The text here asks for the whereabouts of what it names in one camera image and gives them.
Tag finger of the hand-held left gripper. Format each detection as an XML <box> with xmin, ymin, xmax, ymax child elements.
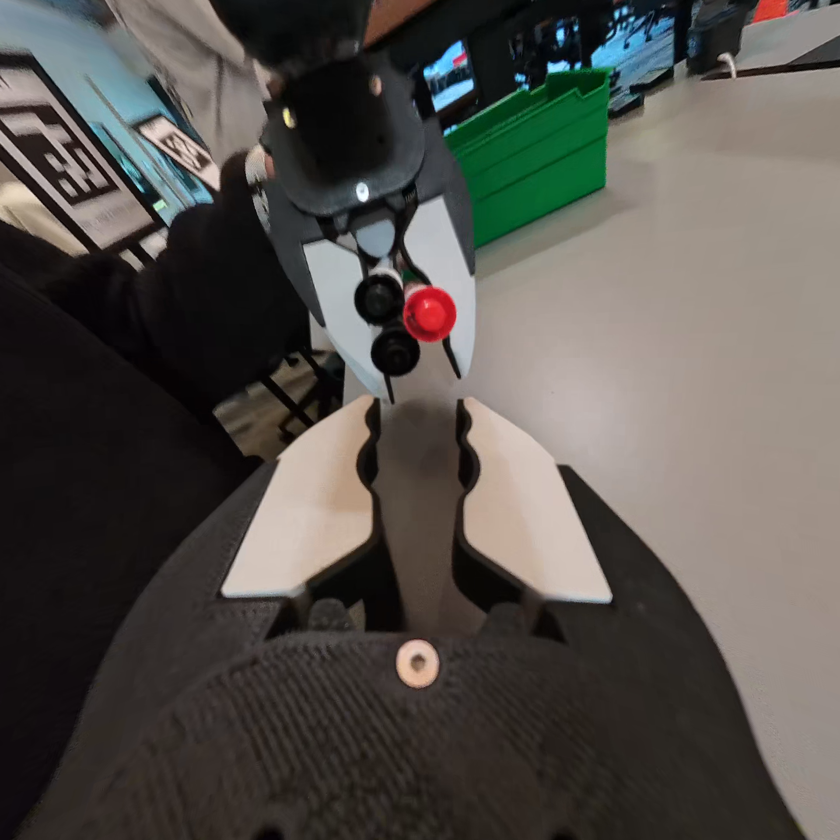
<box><xmin>304</xmin><ymin>239</ymin><xmax>396</xmax><ymax>404</ymax></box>
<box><xmin>397</xmin><ymin>197</ymin><xmax>476</xmax><ymax>383</ymax></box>

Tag green plastic bin stack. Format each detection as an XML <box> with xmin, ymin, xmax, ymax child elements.
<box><xmin>445</xmin><ymin>67</ymin><xmax>613</xmax><ymax>249</ymax></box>

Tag computer monitor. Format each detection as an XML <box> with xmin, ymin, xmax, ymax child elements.
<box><xmin>420</xmin><ymin>39</ymin><xmax>481</xmax><ymax>116</ymax></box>

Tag grey mesh wrist strap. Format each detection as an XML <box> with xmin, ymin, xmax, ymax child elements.
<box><xmin>244</xmin><ymin>146</ymin><xmax>275</xmax><ymax>231</ymax></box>

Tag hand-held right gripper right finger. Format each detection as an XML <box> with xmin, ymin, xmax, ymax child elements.
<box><xmin>451</xmin><ymin>395</ymin><xmax>614</xmax><ymax>606</ymax></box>

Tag person's left forearm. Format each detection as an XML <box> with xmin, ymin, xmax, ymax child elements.
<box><xmin>39</xmin><ymin>151</ymin><xmax>309</xmax><ymax>411</ymax></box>

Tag black dry erase marker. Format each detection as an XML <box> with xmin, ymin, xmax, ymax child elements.
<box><xmin>354</xmin><ymin>258</ymin><xmax>406</xmax><ymax>327</ymax></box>
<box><xmin>371</xmin><ymin>325</ymin><xmax>421</xmax><ymax>379</ymax></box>

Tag small black-white tag card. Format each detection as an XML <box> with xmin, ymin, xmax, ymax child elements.
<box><xmin>134</xmin><ymin>113</ymin><xmax>221</xmax><ymax>193</ymax></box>

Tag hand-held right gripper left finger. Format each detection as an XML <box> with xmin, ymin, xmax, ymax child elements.
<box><xmin>222</xmin><ymin>394</ymin><xmax>383</xmax><ymax>622</ymax></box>

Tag red dry erase marker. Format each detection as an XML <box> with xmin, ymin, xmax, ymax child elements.
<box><xmin>400</xmin><ymin>266</ymin><xmax>459</xmax><ymax>344</ymax></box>

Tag framed black-white tag sign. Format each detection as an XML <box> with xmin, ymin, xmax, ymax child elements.
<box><xmin>0</xmin><ymin>51</ymin><xmax>165</xmax><ymax>253</ymax></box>

